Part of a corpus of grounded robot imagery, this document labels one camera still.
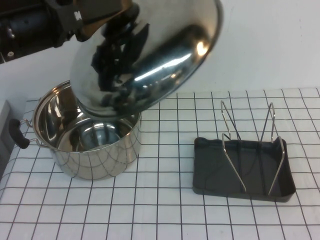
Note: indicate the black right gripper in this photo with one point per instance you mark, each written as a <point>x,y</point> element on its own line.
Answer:
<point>67,22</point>

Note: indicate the steel pot lid black knob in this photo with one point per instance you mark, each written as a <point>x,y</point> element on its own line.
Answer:
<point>162,62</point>

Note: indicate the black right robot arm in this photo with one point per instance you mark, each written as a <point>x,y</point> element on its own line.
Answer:
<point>25,27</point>

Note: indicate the stainless steel cooking pot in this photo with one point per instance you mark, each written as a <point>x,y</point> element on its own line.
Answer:
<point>100,162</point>

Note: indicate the grey box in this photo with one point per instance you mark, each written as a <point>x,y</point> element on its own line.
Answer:
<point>3,130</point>

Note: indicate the black plastic drip tray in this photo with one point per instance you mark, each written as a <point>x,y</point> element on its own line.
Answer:
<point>212,170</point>

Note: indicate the white black-grid tablecloth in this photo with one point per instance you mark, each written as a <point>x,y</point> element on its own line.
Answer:
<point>160,215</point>

